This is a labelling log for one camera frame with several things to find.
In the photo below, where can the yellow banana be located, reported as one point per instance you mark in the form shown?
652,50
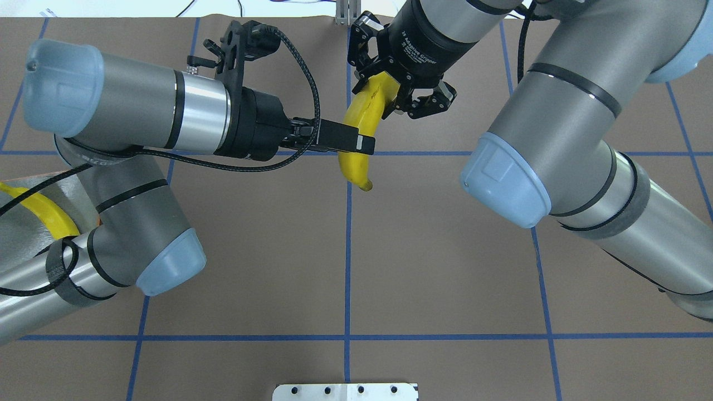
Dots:
365,113
54,218

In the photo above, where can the grey square plate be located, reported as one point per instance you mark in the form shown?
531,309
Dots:
23,235

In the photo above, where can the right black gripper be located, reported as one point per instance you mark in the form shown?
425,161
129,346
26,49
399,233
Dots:
424,49

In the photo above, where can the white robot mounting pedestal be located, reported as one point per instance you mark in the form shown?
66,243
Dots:
347,391

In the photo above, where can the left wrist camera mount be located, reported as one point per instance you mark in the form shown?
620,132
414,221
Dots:
241,42

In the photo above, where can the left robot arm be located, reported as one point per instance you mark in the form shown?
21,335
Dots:
111,116

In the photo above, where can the aluminium frame post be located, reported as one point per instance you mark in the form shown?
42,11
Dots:
347,11

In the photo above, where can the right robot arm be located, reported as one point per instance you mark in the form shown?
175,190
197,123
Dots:
544,154

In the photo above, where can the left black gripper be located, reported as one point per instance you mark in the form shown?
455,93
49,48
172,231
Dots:
257,127

